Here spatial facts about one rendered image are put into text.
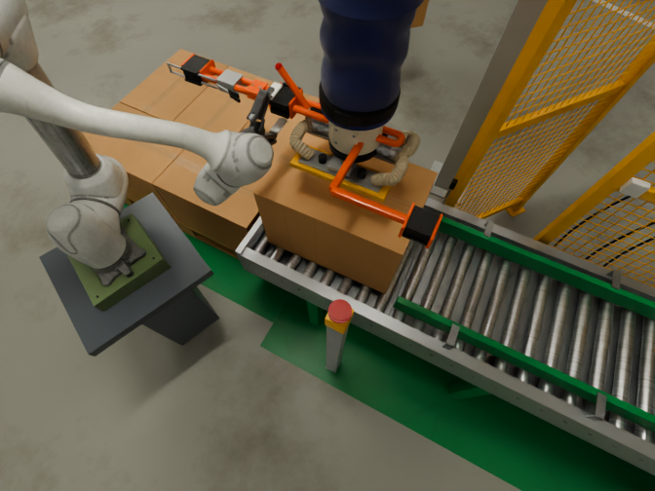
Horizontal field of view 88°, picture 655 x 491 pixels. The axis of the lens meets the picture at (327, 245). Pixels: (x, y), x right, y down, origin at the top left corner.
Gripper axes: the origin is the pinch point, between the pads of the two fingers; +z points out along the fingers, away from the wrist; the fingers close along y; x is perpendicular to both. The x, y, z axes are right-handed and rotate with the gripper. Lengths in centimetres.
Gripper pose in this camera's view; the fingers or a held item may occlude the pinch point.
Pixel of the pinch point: (280, 104)
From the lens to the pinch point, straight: 119.6
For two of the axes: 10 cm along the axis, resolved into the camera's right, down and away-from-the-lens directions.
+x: 9.0, 3.9, -2.0
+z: 4.4, -7.9, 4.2
